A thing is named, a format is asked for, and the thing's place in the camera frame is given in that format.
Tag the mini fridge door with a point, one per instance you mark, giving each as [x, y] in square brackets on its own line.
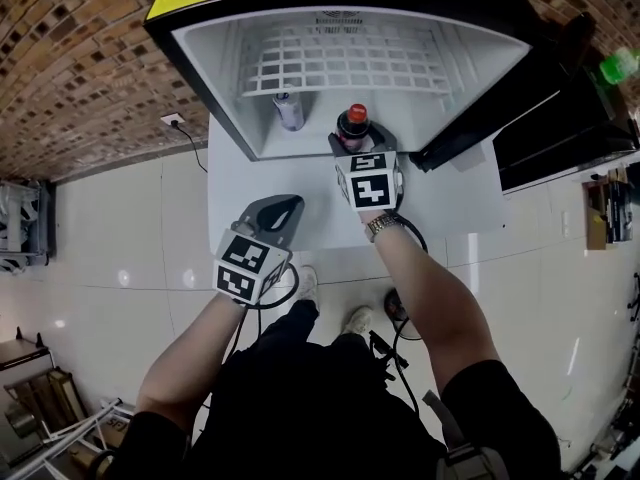
[505, 123]

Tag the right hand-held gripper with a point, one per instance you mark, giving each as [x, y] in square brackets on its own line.
[370, 188]

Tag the person's left white shoe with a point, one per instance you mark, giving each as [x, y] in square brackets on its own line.
[309, 283]

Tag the black office chair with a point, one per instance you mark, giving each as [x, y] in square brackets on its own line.
[634, 300]

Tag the silver wristwatch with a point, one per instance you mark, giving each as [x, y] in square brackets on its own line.
[385, 225]

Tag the white table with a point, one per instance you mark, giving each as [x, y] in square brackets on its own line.
[320, 218]

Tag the white wall socket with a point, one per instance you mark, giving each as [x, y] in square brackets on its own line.
[172, 119]

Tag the grey cart with white parts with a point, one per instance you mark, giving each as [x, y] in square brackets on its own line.
[22, 228]

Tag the person's right forearm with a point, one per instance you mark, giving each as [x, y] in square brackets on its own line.
[440, 313]

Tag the dark cola bottle red cap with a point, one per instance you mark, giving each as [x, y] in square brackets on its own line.
[354, 125]

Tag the silver purple drink can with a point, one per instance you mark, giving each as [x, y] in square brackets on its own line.
[290, 110]

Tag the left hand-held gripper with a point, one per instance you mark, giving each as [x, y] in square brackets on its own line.
[240, 263]

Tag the person's left forearm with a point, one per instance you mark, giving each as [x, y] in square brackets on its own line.
[185, 363]

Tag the green plastic bottle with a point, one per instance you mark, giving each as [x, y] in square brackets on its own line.
[620, 67]

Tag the person's right white shoe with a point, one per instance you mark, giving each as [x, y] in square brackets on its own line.
[357, 320]

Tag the tall black glass-door fridge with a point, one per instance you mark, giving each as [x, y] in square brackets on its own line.
[560, 143]

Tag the white metal frame rack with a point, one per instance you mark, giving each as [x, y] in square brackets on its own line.
[65, 438]

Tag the dark wooden crate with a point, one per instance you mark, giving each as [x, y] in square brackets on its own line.
[50, 403]

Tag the black printed box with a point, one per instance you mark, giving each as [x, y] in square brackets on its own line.
[620, 213]

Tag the brown cardboard box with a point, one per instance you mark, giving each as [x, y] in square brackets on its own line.
[595, 228]

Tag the person's white shoe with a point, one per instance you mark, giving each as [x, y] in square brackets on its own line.
[357, 320]
[309, 283]

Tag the person's black clothing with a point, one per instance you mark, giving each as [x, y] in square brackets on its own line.
[320, 408]

